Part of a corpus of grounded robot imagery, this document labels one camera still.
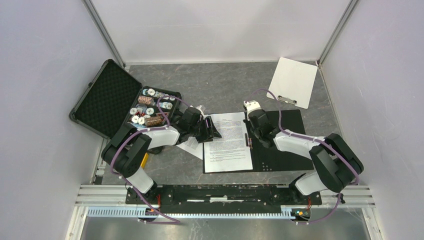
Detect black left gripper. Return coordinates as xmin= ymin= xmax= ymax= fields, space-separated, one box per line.
xmin=188 ymin=116 xmax=222 ymax=144

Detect white paper sheet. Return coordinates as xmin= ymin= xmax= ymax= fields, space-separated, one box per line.
xmin=177 ymin=137 xmax=204 ymax=160

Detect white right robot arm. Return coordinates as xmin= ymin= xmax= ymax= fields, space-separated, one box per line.
xmin=245 ymin=108 xmax=364 ymax=204

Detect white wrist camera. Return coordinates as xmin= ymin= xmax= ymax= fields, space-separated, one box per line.
xmin=243 ymin=100 xmax=261 ymax=114
xmin=196 ymin=105 xmax=206 ymax=115

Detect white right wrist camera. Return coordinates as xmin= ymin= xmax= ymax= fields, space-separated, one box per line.
xmin=243 ymin=100 xmax=261 ymax=114

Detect black poker chip case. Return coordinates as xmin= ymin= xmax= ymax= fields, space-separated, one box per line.
xmin=69 ymin=59 xmax=182 ymax=139

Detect yellow box with green cells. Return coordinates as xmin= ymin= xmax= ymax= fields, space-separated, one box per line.
xmin=140 ymin=153 xmax=149 ymax=169

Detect silver folder clip mechanism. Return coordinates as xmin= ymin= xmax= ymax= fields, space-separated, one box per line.
xmin=244 ymin=133 xmax=253 ymax=149

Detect white clipboard metal clip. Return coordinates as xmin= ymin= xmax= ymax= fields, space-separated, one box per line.
xmin=266 ymin=57 xmax=318 ymax=109

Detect red folder black inside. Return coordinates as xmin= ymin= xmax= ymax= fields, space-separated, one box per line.
xmin=203 ymin=110 xmax=318 ymax=174

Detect printed text paper sheet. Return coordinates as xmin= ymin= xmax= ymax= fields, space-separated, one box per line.
xmin=203 ymin=112 xmax=253 ymax=174

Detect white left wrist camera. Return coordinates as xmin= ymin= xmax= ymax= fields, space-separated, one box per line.
xmin=196 ymin=105 xmax=206 ymax=115

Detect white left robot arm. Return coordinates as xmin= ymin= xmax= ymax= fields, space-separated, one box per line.
xmin=101 ymin=106 xmax=222 ymax=204

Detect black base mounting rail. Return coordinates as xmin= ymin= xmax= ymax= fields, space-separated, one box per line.
xmin=146 ymin=184 xmax=322 ymax=214

